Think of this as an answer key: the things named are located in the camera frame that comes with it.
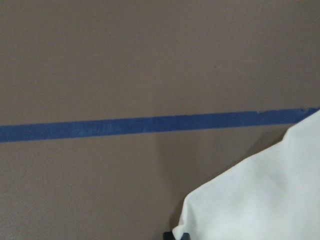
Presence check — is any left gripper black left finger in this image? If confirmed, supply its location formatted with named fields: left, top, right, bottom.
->
left=163, top=231, right=174, bottom=240

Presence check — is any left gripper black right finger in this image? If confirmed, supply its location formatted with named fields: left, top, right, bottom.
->
left=181, top=232, right=190, bottom=240

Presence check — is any cream long sleeve printed shirt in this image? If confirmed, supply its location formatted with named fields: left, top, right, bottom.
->
left=172, top=112, right=320, bottom=240

